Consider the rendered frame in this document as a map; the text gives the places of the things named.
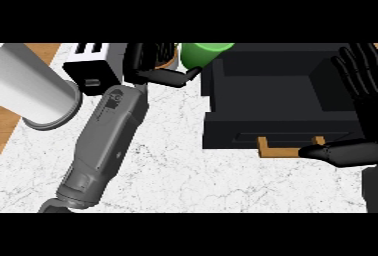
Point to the white cylinder with grey rim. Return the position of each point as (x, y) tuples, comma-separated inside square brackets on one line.
[(30, 86)]

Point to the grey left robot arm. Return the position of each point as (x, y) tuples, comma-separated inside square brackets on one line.
[(108, 136)]

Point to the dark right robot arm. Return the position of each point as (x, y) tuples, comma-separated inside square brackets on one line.
[(373, 190)]

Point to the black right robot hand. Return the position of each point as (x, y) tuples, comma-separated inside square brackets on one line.
[(349, 153)]

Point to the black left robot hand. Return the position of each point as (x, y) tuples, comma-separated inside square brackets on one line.
[(164, 77)]

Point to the brown round wooden thing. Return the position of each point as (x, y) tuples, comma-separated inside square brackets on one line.
[(167, 63)]

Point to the green cup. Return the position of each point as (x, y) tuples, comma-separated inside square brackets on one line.
[(197, 55)]

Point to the black and white appliance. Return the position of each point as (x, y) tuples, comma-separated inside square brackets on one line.
[(89, 73)]

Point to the black drawer front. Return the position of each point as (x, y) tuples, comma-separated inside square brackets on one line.
[(237, 128)]

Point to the black open drawer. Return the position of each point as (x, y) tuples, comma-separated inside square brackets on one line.
[(268, 90)]

